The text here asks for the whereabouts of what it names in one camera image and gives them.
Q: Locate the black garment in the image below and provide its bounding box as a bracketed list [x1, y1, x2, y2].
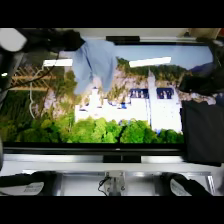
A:
[180, 99, 224, 167]

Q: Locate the black cable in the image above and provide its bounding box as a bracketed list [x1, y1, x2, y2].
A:
[97, 176, 112, 197]

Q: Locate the silver frame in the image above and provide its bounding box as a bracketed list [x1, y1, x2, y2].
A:
[0, 35, 224, 197]

